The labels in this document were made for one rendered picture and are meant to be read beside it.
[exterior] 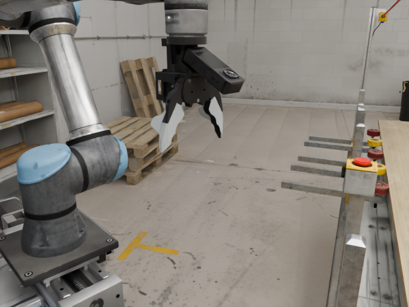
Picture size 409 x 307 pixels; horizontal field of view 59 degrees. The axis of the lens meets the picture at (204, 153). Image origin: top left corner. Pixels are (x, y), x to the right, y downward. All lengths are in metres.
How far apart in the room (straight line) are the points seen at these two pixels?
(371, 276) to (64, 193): 1.20
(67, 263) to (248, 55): 7.58
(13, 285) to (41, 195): 0.26
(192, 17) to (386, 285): 1.27
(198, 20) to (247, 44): 7.59
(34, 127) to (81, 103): 2.70
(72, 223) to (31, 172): 0.16
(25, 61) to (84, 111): 2.62
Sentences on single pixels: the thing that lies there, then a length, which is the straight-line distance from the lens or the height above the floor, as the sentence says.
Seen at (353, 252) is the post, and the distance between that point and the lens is 0.74.
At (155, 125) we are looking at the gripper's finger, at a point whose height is 1.36.
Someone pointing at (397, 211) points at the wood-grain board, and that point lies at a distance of 1.52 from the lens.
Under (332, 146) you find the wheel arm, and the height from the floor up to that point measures 0.84.
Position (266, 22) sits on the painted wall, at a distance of 8.16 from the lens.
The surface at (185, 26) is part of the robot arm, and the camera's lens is 0.63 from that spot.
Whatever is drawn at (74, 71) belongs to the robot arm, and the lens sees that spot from 0.97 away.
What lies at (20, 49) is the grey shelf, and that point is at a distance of 3.57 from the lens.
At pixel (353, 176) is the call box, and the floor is 1.20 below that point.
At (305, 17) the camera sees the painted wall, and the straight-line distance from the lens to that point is 8.10.
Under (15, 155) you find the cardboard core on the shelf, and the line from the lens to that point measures 3.32.
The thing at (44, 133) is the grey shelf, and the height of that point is 0.67.
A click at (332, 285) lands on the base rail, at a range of 1.39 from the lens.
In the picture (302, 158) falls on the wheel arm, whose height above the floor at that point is 0.82.
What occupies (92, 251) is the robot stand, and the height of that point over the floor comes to 1.04.
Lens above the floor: 1.52
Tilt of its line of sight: 18 degrees down
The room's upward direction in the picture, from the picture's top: straight up
